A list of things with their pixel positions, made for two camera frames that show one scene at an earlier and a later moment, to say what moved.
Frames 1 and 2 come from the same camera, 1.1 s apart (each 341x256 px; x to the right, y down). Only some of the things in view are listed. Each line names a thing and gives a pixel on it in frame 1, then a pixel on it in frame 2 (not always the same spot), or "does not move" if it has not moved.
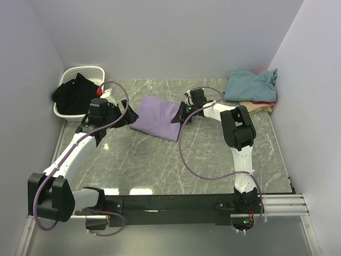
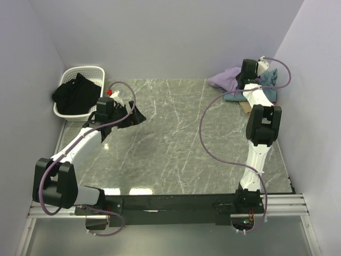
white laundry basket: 96,74 does not move
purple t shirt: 155,118 → 226,79
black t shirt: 73,96 does not move
